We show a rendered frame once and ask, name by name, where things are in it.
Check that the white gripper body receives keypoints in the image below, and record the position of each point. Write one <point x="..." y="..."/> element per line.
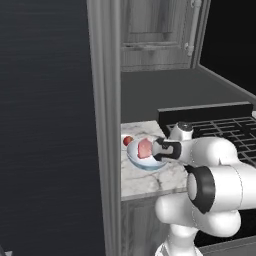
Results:
<point x="156" y="150"/>

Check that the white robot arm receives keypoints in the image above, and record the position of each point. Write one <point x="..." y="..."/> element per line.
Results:
<point x="216" y="190"/>

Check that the pink steak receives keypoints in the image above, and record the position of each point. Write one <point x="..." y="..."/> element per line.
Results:
<point x="145" y="149"/>

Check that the pale blue bowl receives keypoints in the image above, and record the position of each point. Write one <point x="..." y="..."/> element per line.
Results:
<point x="140" y="162"/>

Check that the red apple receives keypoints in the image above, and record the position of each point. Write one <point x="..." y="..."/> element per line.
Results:
<point x="127" y="141"/>

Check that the tall grey wooden panel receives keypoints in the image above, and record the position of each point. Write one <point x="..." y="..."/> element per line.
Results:
<point x="106" y="126"/>

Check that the black stove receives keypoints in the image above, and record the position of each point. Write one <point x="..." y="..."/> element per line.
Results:
<point x="213" y="115"/>

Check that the grey wooden base cabinet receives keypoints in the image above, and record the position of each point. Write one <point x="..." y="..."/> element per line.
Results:
<point x="140" y="226"/>

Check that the dark fridge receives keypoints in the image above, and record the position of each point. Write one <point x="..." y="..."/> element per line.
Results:
<point x="46" y="126"/>

